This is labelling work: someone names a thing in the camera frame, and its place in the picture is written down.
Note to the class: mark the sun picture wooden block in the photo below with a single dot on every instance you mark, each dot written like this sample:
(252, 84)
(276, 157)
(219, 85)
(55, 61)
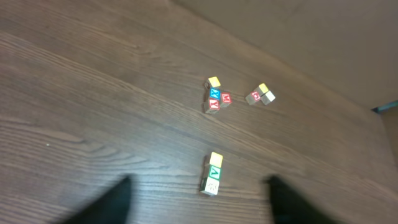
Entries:
(209, 186)

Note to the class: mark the yellow top wooden block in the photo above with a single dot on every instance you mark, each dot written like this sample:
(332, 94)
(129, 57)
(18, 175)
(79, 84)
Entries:
(212, 82)

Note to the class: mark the blue X wooden block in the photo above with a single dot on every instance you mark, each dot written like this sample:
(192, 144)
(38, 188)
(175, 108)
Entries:
(213, 93)

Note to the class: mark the green V wooden block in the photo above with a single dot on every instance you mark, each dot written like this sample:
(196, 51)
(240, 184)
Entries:
(213, 172)

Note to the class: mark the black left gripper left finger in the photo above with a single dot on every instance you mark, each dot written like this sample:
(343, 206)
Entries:
(112, 207)

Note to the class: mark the red Y wooden block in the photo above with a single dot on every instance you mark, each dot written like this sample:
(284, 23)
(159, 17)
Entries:
(211, 106)

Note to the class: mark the yellow wooden block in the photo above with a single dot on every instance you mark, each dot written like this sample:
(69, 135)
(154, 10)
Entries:
(212, 82)
(262, 89)
(214, 159)

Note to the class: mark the plain white wooden block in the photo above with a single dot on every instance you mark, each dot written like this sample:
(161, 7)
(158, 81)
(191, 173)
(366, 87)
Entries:
(267, 98)

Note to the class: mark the red M wooden block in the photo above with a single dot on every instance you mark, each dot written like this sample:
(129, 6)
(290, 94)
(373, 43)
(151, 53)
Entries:
(225, 100)

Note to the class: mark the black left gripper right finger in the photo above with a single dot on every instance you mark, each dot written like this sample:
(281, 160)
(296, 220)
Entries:
(288, 206)

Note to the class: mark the red O wooden block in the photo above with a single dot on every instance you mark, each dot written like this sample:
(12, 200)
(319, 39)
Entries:
(253, 97)

